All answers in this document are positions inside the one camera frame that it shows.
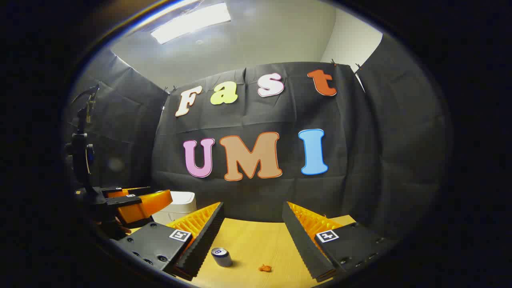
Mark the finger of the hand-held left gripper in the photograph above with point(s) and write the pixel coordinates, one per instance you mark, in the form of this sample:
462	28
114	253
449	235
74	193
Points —
148	206
126	190

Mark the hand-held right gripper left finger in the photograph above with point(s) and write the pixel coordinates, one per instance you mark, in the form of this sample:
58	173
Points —
206	236

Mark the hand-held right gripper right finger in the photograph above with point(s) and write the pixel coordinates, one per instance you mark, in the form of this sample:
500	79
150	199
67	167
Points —
300	240

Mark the silver pop can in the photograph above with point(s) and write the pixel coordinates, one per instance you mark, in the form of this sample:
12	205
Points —
222	258

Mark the white desktop garbage bin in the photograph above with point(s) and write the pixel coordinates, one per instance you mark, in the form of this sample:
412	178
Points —
182	206

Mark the orange paper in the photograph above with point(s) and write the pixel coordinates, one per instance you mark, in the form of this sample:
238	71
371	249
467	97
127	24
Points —
264	268

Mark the wooden desktop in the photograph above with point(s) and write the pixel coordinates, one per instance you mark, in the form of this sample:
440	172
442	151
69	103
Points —
256	248

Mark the black backdrop cloth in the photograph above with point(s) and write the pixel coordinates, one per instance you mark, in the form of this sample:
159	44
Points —
352	160

